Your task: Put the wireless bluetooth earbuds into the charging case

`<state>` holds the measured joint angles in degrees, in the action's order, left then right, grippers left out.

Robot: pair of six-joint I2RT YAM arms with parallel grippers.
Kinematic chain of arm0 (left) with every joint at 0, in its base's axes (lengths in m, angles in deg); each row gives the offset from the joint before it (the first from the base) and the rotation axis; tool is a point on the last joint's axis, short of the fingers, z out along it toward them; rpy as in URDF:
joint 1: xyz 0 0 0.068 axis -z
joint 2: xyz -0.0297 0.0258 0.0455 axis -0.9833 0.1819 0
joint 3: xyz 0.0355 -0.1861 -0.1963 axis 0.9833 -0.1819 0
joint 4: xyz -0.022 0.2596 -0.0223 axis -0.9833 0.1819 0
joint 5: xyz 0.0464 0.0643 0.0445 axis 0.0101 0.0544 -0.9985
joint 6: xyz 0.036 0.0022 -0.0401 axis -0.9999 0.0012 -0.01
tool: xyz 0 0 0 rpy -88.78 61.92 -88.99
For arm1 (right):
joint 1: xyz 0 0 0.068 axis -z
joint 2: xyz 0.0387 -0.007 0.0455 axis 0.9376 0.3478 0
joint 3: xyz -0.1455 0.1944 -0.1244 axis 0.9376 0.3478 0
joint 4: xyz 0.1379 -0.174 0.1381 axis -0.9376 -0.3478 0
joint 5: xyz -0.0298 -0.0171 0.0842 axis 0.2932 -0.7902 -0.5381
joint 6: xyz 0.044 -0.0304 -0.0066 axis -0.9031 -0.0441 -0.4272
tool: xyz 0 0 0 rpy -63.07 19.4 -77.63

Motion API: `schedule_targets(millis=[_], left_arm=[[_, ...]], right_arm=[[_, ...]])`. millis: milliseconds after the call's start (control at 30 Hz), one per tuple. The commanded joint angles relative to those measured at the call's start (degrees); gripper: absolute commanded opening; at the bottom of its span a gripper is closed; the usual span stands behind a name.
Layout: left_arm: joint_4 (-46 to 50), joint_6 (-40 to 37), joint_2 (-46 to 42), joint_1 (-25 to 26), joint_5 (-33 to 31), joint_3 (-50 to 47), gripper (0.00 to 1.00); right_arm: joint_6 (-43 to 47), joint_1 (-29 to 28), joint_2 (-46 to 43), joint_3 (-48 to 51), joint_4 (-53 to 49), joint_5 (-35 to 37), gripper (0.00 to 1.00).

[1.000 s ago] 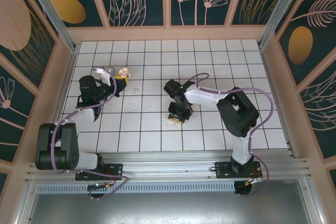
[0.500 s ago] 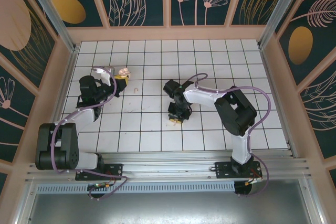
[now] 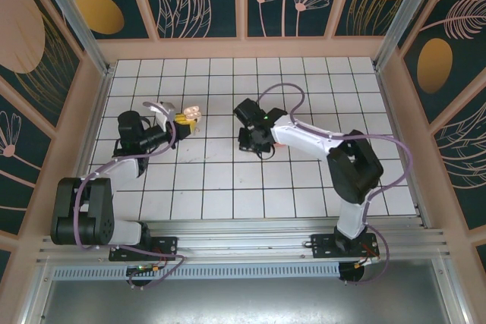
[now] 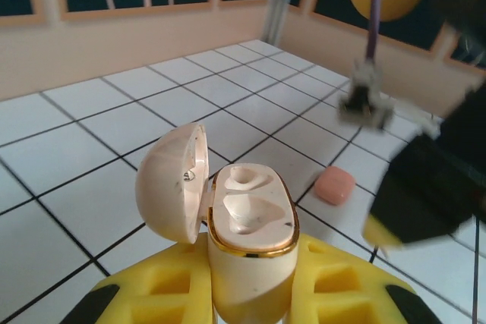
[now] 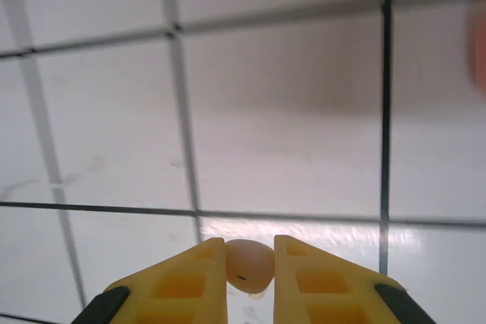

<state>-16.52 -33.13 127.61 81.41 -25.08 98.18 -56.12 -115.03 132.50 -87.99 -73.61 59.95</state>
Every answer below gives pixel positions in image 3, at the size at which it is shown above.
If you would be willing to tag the beige earbud charging case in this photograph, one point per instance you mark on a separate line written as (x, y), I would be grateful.
(191, 112)

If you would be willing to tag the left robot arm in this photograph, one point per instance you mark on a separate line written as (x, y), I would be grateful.
(125, 166)

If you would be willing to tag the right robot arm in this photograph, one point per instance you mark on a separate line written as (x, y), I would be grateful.
(303, 136)

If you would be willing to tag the grey metal sheet panel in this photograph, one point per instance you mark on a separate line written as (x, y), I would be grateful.
(243, 301)

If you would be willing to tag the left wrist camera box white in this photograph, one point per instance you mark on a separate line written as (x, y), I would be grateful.
(167, 109)

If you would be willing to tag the aluminium table edge rail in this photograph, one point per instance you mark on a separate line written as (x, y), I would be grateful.
(96, 119)
(392, 111)

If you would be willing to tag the aluminium frame rail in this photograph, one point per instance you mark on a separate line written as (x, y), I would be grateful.
(243, 233)

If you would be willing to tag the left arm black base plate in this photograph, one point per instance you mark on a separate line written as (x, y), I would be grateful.
(167, 244)

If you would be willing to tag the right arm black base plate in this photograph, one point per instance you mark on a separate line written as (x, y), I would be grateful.
(322, 244)

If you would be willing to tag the aluminium corner post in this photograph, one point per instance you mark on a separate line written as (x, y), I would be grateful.
(406, 16)
(81, 24)

